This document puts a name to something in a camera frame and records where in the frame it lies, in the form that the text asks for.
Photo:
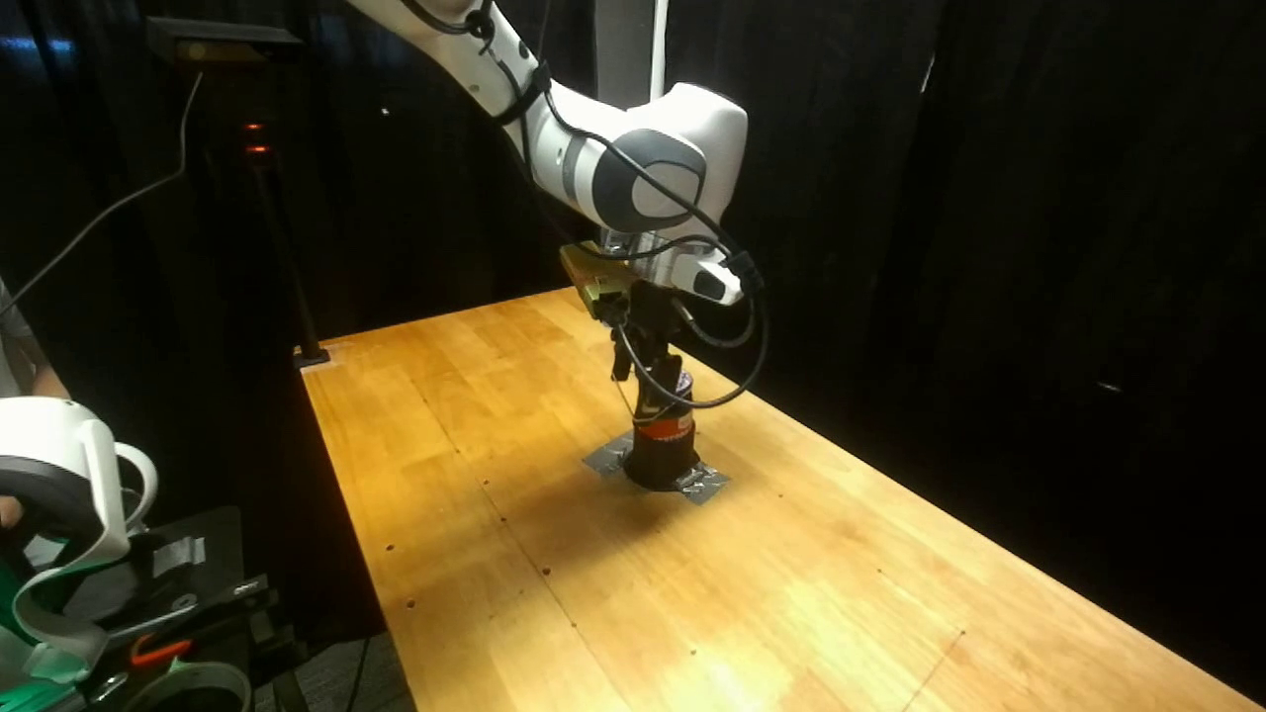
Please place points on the grey tape patch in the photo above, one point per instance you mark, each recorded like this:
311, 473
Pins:
698, 485

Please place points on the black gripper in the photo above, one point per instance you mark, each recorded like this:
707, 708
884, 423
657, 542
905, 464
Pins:
641, 307

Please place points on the black camera tripod stand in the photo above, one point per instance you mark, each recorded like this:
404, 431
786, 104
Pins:
231, 44

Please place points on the orange handled clamp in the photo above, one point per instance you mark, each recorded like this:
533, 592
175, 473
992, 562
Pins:
148, 655

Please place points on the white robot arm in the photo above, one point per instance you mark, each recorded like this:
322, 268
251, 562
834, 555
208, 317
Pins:
653, 175

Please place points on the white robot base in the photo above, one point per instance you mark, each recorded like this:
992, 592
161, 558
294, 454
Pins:
88, 489

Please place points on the brown cup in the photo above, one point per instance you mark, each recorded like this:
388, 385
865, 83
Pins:
657, 464

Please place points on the white vertical pole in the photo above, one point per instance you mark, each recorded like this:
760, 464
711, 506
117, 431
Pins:
657, 38

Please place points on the roll of tape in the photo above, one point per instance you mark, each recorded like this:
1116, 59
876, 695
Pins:
194, 686

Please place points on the orange rubber band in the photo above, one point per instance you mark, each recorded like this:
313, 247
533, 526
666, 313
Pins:
666, 427

